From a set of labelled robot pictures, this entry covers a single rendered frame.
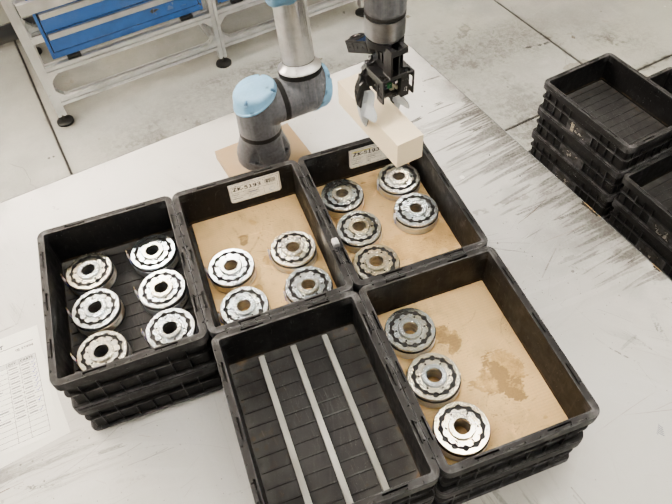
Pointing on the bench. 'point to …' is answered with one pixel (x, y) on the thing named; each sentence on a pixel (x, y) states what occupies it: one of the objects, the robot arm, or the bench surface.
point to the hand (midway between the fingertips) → (378, 113)
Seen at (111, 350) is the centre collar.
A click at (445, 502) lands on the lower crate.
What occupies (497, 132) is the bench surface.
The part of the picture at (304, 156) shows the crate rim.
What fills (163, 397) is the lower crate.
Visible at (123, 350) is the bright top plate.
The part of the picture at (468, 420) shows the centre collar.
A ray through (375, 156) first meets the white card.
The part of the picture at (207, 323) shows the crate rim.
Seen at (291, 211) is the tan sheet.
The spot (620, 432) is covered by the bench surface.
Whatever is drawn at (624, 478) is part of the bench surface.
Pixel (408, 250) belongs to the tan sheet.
